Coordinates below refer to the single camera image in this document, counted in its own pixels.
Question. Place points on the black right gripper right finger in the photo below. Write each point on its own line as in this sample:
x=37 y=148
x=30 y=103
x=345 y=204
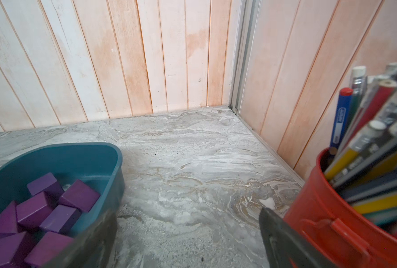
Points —
x=285 y=248

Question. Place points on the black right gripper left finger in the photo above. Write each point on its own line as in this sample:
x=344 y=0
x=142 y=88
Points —
x=92 y=247

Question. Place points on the large purple rectangular brick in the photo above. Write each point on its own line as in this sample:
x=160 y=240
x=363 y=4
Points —
x=50 y=245

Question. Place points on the purple cube brick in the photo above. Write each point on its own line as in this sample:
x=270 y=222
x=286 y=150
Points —
x=61 y=220

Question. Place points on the purple square brick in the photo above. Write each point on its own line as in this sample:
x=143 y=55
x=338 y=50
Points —
x=32 y=212

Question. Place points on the teal plastic storage bin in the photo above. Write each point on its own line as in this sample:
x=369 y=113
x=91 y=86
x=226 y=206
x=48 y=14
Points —
x=96 y=164

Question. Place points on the purple wedge brick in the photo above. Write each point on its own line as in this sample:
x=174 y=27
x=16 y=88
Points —
x=14 y=249

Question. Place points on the red pen holder cup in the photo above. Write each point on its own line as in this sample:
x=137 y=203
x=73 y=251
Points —
x=330 y=224

